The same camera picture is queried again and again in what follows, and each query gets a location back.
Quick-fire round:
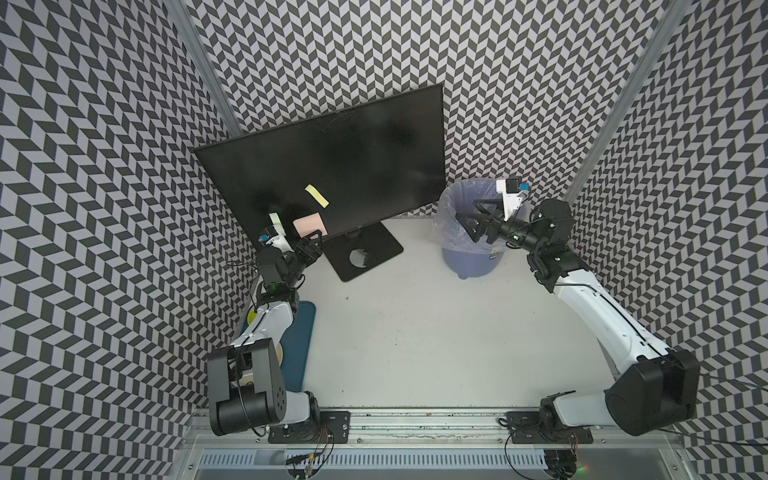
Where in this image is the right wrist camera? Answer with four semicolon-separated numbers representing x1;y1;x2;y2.
496;177;530;221

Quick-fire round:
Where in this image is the clear plastic bin liner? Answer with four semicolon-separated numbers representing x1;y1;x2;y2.
430;178;506;255

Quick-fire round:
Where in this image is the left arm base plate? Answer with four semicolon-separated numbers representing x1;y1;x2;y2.
268;410;351;446

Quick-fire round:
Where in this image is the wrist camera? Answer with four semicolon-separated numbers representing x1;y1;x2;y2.
257;223;293;253
496;177;530;221

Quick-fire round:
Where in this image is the aluminium front rail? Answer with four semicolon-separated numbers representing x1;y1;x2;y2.
180;407;683;451

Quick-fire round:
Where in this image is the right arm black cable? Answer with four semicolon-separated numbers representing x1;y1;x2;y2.
656;371;768;448

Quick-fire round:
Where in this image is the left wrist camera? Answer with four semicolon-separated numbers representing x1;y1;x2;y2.
257;223;293;253

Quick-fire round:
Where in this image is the dark teal mat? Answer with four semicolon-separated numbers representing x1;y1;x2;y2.
280;301;317;392

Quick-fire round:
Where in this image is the yellow sticky strip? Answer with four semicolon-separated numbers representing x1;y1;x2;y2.
305;184;329;209

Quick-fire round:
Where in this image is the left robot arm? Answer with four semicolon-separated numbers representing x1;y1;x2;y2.
207;227;322;436

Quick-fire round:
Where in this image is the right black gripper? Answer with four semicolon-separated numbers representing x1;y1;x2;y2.
454;198;544;253

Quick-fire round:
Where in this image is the black computer monitor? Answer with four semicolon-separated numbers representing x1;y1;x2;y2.
194;84;447;250

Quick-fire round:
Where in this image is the blue trash bin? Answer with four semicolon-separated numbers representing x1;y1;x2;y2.
442;200;527;279

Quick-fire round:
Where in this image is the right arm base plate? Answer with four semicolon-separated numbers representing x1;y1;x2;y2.
505;410;594;445

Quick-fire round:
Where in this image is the black monitor stand base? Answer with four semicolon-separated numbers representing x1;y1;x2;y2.
322;222;404;282

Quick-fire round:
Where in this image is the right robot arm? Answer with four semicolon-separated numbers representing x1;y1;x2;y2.
455;199;701;439

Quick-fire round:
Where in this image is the large pink sticky note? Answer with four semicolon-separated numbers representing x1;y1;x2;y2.
293;213;328;238

